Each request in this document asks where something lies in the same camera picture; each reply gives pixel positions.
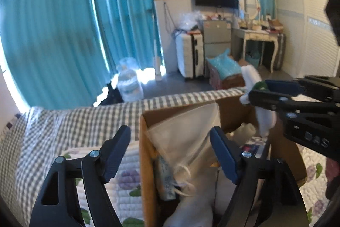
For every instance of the brown cardboard box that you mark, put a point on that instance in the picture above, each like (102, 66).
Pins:
(148, 163)

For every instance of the dark suitcase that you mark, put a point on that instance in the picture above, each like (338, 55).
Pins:
(280, 51)

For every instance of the pale green packet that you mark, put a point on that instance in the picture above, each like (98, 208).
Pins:
(166, 179)

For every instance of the wide teal curtain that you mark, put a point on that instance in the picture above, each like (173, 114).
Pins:
(53, 30)

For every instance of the blue basket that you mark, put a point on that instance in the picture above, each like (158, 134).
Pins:
(252, 59)

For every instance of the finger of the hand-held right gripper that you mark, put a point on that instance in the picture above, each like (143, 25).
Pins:
(281, 87)
(265, 100)

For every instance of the large clear water bottle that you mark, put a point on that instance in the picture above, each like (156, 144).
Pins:
(130, 83)

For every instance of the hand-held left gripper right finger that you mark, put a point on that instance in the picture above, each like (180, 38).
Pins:
(224, 157)

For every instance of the white cloth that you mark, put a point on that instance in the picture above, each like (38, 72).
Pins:
(196, 203)

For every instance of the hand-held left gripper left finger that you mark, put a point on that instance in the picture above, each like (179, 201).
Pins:
(117, 157)

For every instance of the white slatted wardrobe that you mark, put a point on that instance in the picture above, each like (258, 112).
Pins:
(300, 25)

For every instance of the floral tissue packet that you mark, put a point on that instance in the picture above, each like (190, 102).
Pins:
(252, 147)

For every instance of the black block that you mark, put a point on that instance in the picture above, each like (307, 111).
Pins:
(334, 17)

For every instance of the white suitcase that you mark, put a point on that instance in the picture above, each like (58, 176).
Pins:
(187, 56)

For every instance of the white oval vanity mirror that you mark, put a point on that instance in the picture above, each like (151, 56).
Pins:
(248, 3)

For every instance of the white dressing table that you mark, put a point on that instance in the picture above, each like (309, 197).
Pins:
(255, 34)

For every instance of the white floral quilt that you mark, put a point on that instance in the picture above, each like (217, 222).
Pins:
(127, 189)

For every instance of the black bag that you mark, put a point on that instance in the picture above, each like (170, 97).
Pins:
(109, 96)

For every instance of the narrow teal curtain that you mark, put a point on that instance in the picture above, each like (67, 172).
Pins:
(124, 9)

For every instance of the small grey fridge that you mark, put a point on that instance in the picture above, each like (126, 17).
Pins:
(216, 40)

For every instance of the blue bubble wrap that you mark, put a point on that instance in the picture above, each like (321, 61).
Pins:
(223, 67)

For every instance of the clear plastic bag with zip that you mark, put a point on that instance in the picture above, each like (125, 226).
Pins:
(183, 134)

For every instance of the cardboard box with flaps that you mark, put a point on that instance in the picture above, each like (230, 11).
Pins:
(228, 83)

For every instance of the grey checked bed sheet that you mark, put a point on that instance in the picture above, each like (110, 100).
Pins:
(66, 120)

